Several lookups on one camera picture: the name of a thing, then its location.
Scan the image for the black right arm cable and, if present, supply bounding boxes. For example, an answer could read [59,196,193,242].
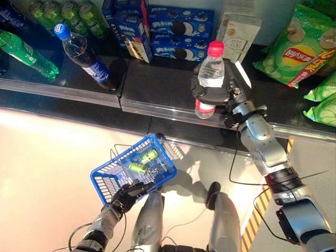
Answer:
[228,128,291,243]

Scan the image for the dark robot torso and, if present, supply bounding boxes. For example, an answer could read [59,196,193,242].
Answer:
[157,244,211,252]

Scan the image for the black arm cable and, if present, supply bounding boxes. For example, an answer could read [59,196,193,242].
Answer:
[67,209,127,252]
[228,128,291,243]

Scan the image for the pale held object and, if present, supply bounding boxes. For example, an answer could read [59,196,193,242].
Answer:
[207,191,243,252]

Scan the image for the small green Sprite bottle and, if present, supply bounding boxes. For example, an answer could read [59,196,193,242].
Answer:
[0,28,60,80]

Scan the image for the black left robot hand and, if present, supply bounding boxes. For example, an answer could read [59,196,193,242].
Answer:
[111,182,155,214]

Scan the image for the blue plastic shopping basket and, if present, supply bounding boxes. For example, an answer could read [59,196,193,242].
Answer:
[90,133,179,205]

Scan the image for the thin white floor cable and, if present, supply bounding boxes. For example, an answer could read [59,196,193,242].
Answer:
[160,207,208,246]

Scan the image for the green Lays chips bag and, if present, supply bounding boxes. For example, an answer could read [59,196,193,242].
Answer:
[302,96,336,128]
[303,72,336,103]
[253,2,336,89]

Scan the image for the white biscuit box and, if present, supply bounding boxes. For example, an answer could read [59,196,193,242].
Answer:
[216,0,263,64]

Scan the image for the clear water bottle red label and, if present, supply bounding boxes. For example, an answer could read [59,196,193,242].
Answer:
[195,40,226,120]

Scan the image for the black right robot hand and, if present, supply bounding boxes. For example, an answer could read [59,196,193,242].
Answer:
[191,61,247,106]

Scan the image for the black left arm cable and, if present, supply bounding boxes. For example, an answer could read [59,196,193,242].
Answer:
[67,209,127,252]

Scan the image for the small Pepsi cola bottle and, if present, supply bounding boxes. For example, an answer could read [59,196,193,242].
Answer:
[0,5,30,34]
[54,23,118,91]

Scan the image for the yellow black hazard tape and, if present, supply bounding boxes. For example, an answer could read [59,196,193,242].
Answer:
[240,139,295,252]

